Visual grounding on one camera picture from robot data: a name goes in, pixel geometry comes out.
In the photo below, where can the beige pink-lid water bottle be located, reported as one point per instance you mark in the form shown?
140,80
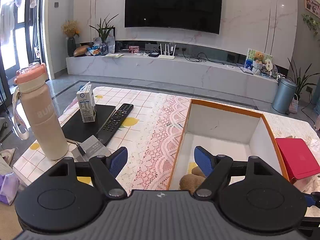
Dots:
34,95

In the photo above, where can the orange-rimmed white storage box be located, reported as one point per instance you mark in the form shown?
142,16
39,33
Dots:
222,129

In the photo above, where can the brown plush toy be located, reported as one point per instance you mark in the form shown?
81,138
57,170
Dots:
191,182

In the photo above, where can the blue-grey trash can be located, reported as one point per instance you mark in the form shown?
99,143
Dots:
284,95

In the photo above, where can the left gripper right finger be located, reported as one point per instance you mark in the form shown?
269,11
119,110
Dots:
216,170

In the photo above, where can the teddy bear on console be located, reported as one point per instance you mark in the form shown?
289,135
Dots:
258,63

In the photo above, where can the dried yellow flowers in vase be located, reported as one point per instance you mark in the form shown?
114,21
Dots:
70,29

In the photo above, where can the black wall television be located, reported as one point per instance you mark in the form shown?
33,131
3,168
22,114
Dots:
199,15

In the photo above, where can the small pink basket bag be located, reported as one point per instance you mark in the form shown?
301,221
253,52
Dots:
293,108

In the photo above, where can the grey paper card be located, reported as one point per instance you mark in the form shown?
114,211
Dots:
89,148

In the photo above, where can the purple tissue pack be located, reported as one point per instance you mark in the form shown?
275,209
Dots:
9,187

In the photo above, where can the hanging ivy plant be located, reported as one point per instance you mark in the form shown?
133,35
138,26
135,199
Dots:
312,24

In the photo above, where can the white marble tv console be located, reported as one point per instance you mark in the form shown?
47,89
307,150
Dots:
179,71

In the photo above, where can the red box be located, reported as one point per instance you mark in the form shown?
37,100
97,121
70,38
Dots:
298,159

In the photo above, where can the lace tablecloth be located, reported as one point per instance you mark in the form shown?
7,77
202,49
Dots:
153,130

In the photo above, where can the green plant in glass vase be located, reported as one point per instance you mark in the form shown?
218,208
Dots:
103,29

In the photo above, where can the potted plant by bin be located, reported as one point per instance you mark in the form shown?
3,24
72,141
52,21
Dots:
301,79

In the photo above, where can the green picture card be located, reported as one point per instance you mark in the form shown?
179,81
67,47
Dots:
268,62

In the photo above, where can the black tv remote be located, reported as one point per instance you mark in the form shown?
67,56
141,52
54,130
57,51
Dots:
109,129

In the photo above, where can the white wifi router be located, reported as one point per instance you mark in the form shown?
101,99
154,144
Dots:
167,52

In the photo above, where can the small milk carton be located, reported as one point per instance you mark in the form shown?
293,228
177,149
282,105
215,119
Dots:
86,103

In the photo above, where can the black notebook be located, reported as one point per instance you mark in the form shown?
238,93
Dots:
75,130

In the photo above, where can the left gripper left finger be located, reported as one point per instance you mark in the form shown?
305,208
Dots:
106,169

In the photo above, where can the framed wall picture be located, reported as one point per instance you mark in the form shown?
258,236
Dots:
313,6

